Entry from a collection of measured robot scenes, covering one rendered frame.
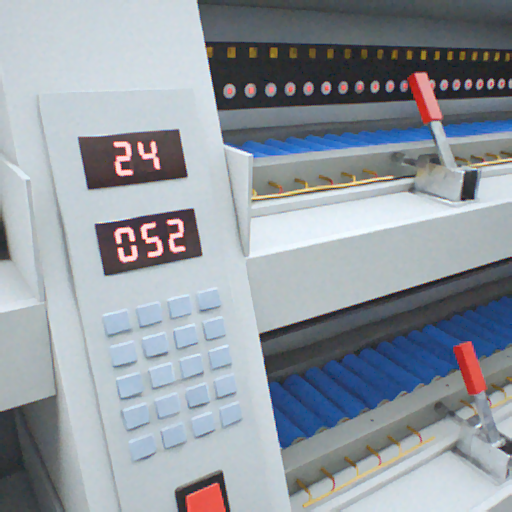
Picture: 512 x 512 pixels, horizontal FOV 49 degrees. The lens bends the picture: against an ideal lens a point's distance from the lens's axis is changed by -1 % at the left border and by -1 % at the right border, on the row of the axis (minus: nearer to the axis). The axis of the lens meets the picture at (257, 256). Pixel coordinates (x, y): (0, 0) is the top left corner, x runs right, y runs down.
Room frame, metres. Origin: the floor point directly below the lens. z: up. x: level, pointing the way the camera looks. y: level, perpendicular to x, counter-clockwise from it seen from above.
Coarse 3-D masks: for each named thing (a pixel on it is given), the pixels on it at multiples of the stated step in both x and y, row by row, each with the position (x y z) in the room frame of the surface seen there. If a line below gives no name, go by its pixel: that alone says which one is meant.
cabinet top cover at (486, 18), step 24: (216, 0) 0.51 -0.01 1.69; (240, 0) 0.52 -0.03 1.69; (264, 0) 0.53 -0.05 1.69; (288, 0) 0.54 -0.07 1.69; (312, 0) 0.55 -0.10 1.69; (336, 0) 0.56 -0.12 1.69; (360, 0) 0.57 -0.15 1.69; (384, 0) 0.58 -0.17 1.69; (408, 0) 0.59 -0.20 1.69; (432, 0) 0.61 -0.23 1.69; (456, 0) 0.62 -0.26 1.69; (480, 0) 0.63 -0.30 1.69; (504, 0) 0.65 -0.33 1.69
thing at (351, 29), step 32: (224, 32) 0.52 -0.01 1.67; (256, 32) 0.54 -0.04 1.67; (288, 32) 0.56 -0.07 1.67; (320, 32) 0.58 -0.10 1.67; (352, 32) 0.60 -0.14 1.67; (384, 32) 0.62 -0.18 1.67; (416, 32) 0.65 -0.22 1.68; (448, 32) 0.68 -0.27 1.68; (480, 32) 0.71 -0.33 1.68; (0, 416) 0.39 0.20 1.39; (0, 448) 0.39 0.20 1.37
